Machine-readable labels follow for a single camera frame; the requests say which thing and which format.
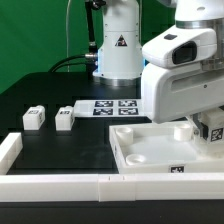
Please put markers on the white square tabletop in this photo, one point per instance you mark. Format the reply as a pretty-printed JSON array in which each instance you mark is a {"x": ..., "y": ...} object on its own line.
[{"x": 170, "y": 147}]

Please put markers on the white obstacle fence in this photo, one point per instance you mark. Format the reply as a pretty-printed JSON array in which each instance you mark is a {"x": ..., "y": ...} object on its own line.
[{"x": 98, "y": 187}]

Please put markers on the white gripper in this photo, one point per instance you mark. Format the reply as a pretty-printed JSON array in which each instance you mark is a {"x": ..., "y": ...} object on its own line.
[{"x": 173, "y": 83}]

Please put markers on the black cable post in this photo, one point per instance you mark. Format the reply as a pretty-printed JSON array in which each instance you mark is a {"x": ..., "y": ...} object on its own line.
[{"x": 91, "y": 5}]

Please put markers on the white marker base plate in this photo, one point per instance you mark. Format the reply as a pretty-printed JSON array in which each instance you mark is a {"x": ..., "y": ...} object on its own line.
[{"x": 108, "y": 108}]

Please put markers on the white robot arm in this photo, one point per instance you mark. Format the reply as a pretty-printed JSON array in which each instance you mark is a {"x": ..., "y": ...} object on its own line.
[{"x": 120, "y": 58}]

